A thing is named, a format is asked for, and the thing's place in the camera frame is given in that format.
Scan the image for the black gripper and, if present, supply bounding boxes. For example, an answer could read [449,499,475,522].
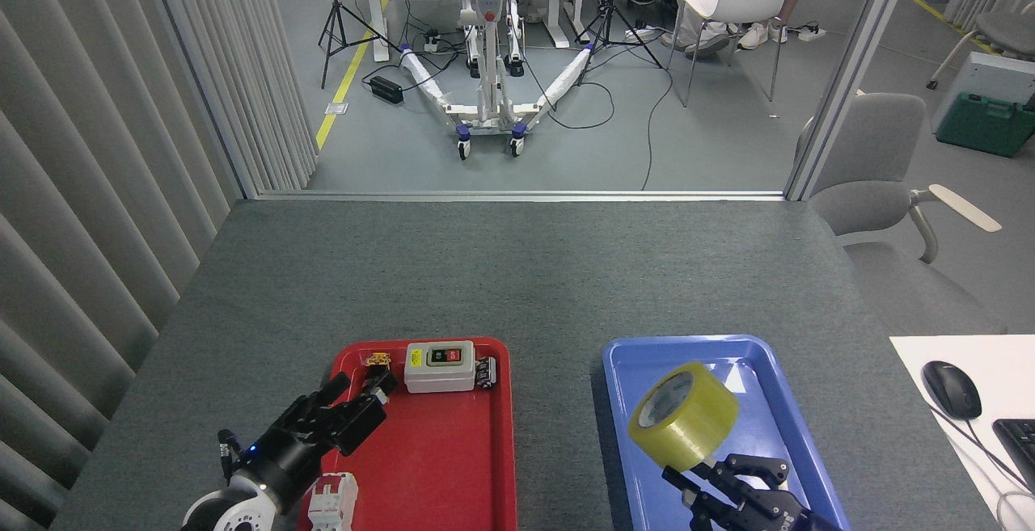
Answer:
[662,453,834,531]
[242,369,399,510]

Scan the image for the yellow tape roll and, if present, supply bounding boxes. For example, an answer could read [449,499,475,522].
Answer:
[628,362,740,472]

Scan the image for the white circuit breaker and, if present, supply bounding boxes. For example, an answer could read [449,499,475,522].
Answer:
[307,472,359,531]

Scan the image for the blue plastic tray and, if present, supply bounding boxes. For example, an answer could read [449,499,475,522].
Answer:
[602,335,851,531]

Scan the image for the red plastic tray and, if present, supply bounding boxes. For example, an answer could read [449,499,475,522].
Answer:
[298,337,518,531]

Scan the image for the black computer mouse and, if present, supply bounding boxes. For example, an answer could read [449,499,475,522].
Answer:
[922,360,982,421]

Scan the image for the black keyboard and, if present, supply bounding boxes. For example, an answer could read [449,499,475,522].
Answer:
[992,418,1035,493]

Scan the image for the white side desk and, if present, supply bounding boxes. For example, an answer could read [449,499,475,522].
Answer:
[889,335,1035,531]

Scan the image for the grey vertical blinds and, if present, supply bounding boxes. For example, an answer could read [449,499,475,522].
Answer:
[0,0,318,531]

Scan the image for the white wheeled stand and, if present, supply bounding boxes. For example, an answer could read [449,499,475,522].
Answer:
[399,0,595,161]

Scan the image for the grey office chair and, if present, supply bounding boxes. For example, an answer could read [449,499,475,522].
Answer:
[796,93,1008,338]

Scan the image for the black tripod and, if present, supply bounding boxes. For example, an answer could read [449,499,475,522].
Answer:
[576,0,665,87]
[318,0,403,91]

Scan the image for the green tool case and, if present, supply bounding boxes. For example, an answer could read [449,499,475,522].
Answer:
[936,92,1035,158]

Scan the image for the grey metal box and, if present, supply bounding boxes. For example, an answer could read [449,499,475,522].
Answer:
[930,52,1035,136]

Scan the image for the grey chair with white legs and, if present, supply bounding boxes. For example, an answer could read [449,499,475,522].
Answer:
[926,12,1035,91]

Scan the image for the white two-button switch box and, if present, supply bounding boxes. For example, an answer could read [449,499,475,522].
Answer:
[404,341,476,394]

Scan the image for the black mouse cable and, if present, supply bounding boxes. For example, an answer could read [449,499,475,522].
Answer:
[930,402,1035,499]

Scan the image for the black floor cable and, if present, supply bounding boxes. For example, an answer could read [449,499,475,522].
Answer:
[526,38,676,192]

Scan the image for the silver post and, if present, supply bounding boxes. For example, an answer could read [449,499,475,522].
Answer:
[784,0,923,202]

